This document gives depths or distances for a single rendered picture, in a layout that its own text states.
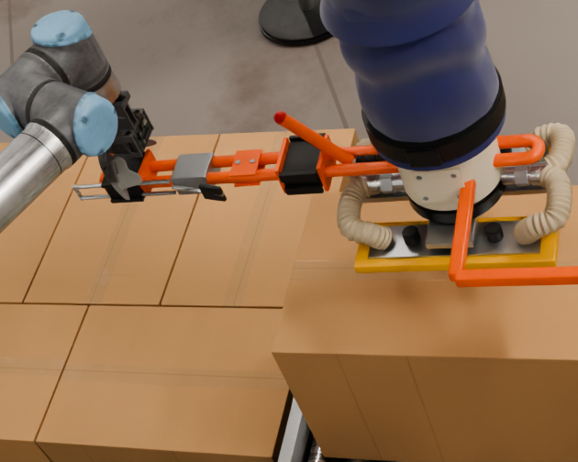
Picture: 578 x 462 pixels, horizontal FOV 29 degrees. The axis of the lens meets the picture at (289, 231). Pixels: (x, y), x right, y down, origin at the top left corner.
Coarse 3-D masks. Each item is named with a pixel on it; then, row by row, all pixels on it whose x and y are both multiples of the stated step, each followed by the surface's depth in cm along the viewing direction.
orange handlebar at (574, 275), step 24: (504, 144) 183; (528, 144) 182; (168, 168) 205; (240, 168) 197; (264, 168) 200; (336, 168) 191; (360, 168) 189; (384, 168) 188; (456, 216) 175; (456, 240) 172; (456, 264) 169
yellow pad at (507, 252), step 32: (384, 224) 195; (416, 224) 193; (480, 224) 188; (512, 224) 186; (384, 256) 190; (416, 256) 188; (448, 256) 186; (480, 256) 184; (512, 256) 182; (544, 256) 180
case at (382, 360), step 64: (576, 192) 213; (320, 256) 221; (576, 256) 203; (320, 320) 210; (384, 320) 206; (448, 320) 202; (512, 320) 198; (576, 320) 195; (320, 384) 214; (384, 384) 209; (448, 384) 204; (512, 384) 200; (576, 384) 195; (320, 448) 235; (384, 448) 228; (448, 448) 223; (512, 448) 218; (576, 448) 212
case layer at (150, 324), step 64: (64, 192) 317; (256, 192) 296; (0, 256) 307; (64, 256) 300; (128, 256) 294; (192, 256) 287; (256, 256) 281; (0, 320) 291; (64, 320) 285; (128, 320) 279; (192, 320) 273; (256, 320) 268; (0, 384) 277; (64, 384) 271; (128, 384) 266; (192, 384) 260; (256, 384) 255; (0, 448) 270; (64, 448) 262; (128, 448) 254; (192, 448) 249; (256, 448) 244
